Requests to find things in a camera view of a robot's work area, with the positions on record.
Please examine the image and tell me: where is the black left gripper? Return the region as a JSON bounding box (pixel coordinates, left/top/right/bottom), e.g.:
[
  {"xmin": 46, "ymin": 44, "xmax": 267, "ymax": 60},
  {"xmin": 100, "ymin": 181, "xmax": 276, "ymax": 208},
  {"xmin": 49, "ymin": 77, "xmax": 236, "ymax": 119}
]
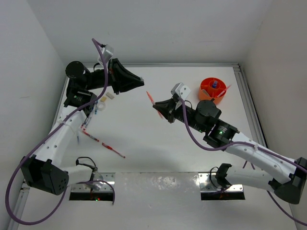
[{"xmin": 84, "ymin": 58, "xmax": 143, "ymax": 94}]

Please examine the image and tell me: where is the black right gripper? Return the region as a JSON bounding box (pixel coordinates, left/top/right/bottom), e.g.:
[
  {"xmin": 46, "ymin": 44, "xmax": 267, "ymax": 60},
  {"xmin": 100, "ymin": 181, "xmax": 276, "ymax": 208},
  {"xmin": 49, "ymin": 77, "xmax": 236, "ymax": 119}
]
[{"xmin": 153, "ymin": 96, "xmax": 205, "ymax": 133}]

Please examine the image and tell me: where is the orange highlighter pen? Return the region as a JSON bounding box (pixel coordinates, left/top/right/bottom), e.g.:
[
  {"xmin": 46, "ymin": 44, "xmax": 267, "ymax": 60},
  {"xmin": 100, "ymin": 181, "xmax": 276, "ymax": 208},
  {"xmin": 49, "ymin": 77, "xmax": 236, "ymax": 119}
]
[
  {"xmin": 217, "ymin": 84, "xmax": 232, "ymax": 98},
  {"xmin": 146, "ymin": 91, "xmax": 164, "ymax": 119}
]

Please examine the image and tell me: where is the white glue bottle blue cap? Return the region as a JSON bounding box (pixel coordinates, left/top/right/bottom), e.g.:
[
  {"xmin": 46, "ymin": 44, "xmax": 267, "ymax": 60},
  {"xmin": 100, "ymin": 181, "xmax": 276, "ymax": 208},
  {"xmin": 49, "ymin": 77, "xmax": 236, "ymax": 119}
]
[{"xmin": 212, "ymin": 81, "xmax": 218, "ymax": 89}]

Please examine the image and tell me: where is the red gel pen long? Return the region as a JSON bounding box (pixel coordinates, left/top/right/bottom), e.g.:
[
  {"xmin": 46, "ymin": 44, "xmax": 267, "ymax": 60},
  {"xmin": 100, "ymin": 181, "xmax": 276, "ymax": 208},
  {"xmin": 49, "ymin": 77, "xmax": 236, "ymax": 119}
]
[{"xmin": 102, "ymin": 142, "xmax": 126, "ymax": 159}]

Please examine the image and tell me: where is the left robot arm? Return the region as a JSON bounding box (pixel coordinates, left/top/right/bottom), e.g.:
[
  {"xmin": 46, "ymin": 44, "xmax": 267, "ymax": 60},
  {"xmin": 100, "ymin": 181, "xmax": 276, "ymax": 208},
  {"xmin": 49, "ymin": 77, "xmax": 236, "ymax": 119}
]
[{"xmin": 21, "ymin": 58, "xmax": 144, "ymax": 195}]

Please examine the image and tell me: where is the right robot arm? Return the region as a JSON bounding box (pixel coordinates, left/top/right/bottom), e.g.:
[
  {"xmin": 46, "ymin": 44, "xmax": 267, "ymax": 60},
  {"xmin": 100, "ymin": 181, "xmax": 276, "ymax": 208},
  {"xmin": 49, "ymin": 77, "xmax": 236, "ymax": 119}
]
[{"xmin": 153, "ymin": 97, "xmax": 307, "ymax": 205}]

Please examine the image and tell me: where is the beige eraser block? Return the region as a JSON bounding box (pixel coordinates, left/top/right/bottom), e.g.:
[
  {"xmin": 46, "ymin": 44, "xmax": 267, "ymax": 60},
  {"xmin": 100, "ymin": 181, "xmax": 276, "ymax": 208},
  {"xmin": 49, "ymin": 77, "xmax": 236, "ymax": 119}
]
[{"xmin": 106, "ymin": 92, "xmax": 115, "ymax": 100}]

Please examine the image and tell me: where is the teal capped pen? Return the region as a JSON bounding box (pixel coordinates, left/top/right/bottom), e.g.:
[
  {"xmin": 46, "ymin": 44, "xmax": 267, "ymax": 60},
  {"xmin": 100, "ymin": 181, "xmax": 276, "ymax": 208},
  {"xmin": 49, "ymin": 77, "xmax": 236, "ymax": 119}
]
[{"xmin": 94, "ymin": 101, "xmax": 98, "ymax": 115}]

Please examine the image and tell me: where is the blue gel pen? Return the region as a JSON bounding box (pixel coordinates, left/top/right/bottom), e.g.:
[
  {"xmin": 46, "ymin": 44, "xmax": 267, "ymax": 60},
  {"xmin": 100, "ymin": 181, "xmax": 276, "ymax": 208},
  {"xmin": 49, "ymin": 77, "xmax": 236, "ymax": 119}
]
[{"xmin": 83, "ymin": 108, "xmax": 96, "ymax": 129}]

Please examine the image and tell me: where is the orange round compartment container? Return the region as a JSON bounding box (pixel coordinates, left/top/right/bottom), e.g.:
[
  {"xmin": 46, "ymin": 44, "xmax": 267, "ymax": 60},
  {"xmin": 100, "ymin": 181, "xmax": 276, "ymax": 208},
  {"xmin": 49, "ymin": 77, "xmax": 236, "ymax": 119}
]
[{"xmin": 198, "ymin": 78, "xmax": 226, "ymax": 105}]

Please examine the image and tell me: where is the dark red gel pen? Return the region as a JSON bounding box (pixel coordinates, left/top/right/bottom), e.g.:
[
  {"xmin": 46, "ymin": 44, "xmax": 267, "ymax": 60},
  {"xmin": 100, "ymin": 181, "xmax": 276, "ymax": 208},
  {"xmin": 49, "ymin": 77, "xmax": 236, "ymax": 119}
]
[{"xmin": 81, "ymin": 115, "xmax": 91, "ymax": 129}]

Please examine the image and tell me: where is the red capped gel pen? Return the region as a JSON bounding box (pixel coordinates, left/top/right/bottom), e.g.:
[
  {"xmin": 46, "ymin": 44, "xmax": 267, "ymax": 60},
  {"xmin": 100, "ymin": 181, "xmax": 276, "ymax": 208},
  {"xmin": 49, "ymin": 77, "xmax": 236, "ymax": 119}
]
[{"xmin": 82, "ymin": 130, "xmax": 99, "ymax": 142}]

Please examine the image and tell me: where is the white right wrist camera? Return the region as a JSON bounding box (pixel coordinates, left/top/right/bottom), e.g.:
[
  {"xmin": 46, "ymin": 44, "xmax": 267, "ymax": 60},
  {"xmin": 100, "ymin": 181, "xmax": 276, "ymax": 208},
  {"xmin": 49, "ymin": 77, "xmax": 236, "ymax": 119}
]
[{"xmin": 171, "ymin": 82, "xmax": 191, "ymax": 100}]

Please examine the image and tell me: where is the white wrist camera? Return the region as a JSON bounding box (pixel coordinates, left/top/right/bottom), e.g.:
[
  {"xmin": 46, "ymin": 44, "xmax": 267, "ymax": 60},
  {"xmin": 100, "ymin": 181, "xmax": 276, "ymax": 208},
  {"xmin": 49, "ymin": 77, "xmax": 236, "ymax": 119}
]
[
  {"xmin": 171, "ymin": 82, "xmax": 191, "ymax": 100},
  {"xmin": 99, "ymin": 45, "xmax": 114, "ymax": 63}
]

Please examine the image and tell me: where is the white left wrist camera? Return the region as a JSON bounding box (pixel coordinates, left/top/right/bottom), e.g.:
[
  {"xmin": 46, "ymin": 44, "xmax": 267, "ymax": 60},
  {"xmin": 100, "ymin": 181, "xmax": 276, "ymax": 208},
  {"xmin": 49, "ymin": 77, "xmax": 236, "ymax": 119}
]
[{"xmin": 99, "ymin": 45, "xmax": 114, "ymax": 63}]

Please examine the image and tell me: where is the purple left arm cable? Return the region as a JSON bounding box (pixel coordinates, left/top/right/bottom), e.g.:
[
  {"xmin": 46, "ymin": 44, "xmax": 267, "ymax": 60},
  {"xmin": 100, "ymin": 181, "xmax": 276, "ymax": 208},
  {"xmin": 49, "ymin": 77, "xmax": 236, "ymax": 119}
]
[{"xmin": 5, "ymin": 38, "xmax": 116, "ymax": 225}]

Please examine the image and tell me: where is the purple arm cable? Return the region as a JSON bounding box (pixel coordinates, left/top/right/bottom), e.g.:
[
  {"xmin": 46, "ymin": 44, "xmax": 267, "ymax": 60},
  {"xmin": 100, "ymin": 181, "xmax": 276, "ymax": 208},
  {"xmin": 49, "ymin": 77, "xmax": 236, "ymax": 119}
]
[
  {"xmin": 181, "ymin": 98, "xmax": 307, "ymax": 227},
  {"xmin": 5, "ymin": 38, "xmax": 116, "ymax": 225}
]

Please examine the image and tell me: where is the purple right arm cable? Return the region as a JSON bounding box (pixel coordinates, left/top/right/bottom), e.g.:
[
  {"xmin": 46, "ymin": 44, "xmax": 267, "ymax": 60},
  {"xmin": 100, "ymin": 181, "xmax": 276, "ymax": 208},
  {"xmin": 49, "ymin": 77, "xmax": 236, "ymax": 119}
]
[{"xmin": 181, "ymin": 98, "xmax": 307, "ymax": 227}]

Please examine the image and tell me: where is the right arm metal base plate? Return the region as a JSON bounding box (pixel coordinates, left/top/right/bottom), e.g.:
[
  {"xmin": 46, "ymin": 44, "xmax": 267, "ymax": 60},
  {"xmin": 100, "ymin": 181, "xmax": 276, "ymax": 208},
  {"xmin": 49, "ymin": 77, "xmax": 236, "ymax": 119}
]
[{"xmin": 199, "ymin": 172, "xmax": 244, "ymax": 193}]

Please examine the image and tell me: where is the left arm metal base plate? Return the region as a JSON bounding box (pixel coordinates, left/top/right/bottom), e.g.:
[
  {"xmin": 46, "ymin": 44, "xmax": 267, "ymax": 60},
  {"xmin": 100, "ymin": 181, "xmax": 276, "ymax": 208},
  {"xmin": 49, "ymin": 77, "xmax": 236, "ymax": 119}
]
[{"xmin": 71, "ymin": 172, "xmax": 115, "ymax": 193}]

